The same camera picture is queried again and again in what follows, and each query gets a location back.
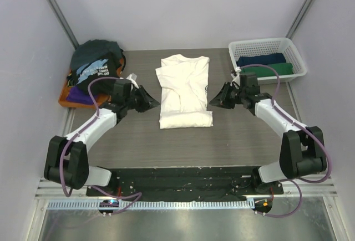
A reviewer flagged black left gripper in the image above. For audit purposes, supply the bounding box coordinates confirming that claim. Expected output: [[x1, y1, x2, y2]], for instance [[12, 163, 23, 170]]
[[125, 86, 160, 113]]

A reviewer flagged rolled navy t shirt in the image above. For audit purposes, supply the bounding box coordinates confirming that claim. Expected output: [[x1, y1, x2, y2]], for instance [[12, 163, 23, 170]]
[[236, 53, 286, 66]]

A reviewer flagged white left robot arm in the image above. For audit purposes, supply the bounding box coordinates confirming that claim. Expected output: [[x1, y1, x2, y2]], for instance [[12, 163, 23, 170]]
[[44, 79, 160, 196]]

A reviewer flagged white plastic basket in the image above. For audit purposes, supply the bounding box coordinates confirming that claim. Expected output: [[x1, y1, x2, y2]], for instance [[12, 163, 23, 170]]
[[228, 38, 307, 82]]

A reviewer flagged orange wooden tray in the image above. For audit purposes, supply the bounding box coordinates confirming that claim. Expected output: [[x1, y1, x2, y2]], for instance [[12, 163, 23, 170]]
[[58, 56, 126, 109]]

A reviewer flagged black printed t shirt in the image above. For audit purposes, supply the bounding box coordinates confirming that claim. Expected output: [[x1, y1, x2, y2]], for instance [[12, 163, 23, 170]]
[[71, 53, 122, 95]]

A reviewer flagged dark teal t shirt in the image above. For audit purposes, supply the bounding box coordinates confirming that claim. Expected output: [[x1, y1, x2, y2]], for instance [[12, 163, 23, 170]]
[[70, 39, 124, 71]]

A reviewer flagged white slotted cable duct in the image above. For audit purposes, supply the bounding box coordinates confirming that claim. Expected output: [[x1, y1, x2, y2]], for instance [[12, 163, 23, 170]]
[[47, 199, 255, 211]]

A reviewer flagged rolled green t shirt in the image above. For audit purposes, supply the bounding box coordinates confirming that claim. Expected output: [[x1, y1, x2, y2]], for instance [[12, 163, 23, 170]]
[[241, 63, 293, 78]]

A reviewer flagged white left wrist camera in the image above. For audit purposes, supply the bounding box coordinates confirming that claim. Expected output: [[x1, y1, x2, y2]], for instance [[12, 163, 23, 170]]
[[126, 73, 139, 88]]

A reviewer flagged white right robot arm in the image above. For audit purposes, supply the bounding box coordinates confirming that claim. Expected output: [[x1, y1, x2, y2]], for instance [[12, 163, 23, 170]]
[[210, 73, 329, 194]]

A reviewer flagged white t shirt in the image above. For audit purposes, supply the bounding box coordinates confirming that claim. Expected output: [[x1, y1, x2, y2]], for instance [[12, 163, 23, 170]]
[[155, 54, 213, 129]]

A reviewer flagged right aluminium frame post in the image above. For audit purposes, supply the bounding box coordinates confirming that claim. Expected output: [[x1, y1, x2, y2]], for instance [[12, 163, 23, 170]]
[[286, 0, 315, 39]]

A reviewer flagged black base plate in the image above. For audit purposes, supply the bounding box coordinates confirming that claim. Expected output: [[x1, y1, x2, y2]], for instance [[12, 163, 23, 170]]
[[103, 166, 283, 202]]

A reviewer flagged purple t shirt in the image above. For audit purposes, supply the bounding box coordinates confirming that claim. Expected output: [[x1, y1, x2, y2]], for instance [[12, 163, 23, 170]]
[[66, 86, 93, 105]]

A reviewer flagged left aluminium frame post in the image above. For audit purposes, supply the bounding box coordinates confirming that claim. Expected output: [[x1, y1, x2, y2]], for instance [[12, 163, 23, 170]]
[[47, 0, 79, 49]]

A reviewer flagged aluminium frame post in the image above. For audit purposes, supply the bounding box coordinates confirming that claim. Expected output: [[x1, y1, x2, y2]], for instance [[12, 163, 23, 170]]
[[286, 0, 315, 39], [47, 0, 79, 49]]

